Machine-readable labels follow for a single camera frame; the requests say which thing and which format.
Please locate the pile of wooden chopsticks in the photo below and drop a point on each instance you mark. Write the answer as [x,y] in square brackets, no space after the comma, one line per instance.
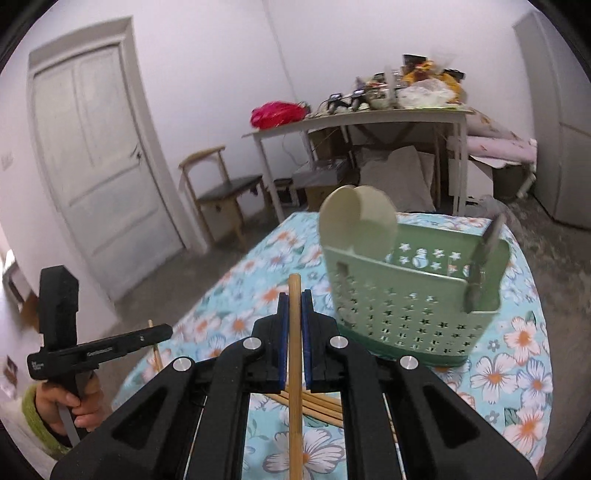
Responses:
[318,410]

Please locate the green perforated utensil holder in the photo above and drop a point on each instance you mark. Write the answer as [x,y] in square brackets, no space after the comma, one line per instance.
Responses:
[415,304]

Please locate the clutter heap on table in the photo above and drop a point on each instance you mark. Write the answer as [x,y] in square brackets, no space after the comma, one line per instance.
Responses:
[415,87]

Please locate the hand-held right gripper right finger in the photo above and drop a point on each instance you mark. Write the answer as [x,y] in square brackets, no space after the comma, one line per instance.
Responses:
[307,332]

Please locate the silver refrigerator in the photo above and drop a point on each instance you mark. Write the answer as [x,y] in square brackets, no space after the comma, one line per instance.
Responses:
[563,129]

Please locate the person's left hand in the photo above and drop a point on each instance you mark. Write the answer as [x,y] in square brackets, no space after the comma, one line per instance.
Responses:
[90,410]

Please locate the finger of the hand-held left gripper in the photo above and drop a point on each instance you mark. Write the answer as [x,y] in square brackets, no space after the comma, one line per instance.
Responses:
[154,334]

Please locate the rolled floral quilt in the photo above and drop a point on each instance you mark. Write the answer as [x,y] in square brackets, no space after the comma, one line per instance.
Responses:
[498,141]

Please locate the white panel door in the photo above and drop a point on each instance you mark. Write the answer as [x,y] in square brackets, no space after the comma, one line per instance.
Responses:
[97,161]

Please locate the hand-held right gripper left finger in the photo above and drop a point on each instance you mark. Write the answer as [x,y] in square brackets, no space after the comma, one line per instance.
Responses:
[282,332]

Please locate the floral turquoise blanket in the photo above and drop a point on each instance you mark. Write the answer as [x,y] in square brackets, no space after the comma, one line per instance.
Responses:
[508,350]

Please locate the red plastic bag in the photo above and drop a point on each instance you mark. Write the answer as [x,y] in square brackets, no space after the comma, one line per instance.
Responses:
[277,114]

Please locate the light bamboo chopstick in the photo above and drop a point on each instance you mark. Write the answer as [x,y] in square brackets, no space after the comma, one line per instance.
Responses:
[294,369]

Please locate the long grey table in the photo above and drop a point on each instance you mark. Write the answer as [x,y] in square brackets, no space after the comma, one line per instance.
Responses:
[369,117]

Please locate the grey cushion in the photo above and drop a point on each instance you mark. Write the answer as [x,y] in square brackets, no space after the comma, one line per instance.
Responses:
[397,180]

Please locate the wooden chair dark seat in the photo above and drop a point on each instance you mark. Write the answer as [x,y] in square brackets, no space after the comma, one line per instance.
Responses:
[221,189]

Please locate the small cardboard box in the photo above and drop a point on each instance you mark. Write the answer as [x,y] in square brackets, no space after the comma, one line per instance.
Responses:
[323,177]

